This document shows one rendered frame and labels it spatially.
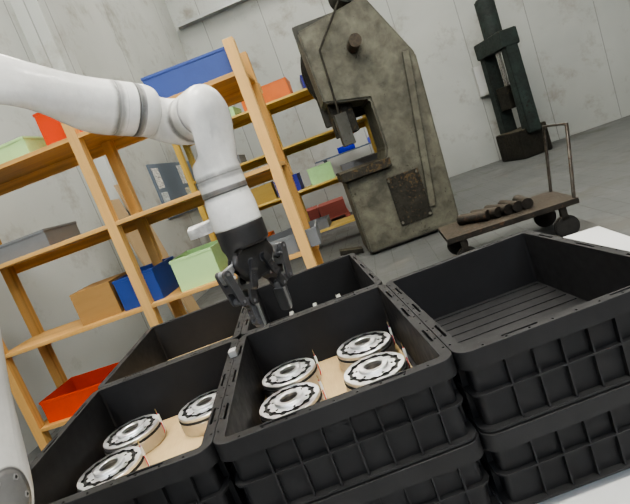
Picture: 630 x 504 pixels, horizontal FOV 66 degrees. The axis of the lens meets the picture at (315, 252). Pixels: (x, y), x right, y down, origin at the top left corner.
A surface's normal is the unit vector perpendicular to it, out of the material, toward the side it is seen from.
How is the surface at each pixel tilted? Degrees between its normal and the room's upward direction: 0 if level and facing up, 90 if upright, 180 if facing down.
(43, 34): 90
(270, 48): 90
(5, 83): 85
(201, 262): 90
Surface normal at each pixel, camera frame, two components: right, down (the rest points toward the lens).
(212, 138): 0.60, 0.20
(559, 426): 0.07, 0.15
